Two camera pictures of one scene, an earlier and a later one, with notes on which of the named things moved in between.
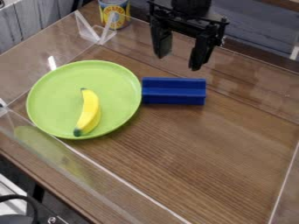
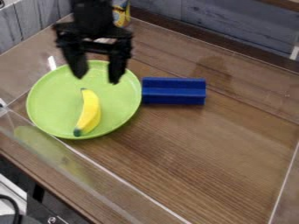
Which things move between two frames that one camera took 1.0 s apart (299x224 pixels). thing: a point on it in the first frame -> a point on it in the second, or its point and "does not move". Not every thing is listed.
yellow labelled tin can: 116,13 does not move
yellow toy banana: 92,113 does not move
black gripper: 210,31 -> 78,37
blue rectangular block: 174,91 does not move
